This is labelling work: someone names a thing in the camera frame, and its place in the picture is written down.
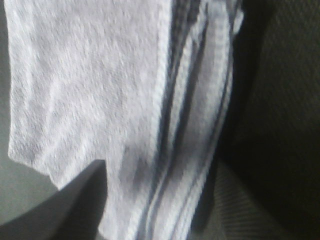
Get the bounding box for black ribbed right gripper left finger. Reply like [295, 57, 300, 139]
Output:
[0, 159, 108, 240]

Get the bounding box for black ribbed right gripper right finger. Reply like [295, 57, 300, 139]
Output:
[192, 164, 304, 240]

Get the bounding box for light grey towel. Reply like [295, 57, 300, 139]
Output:
[4, 0, 243, 240]

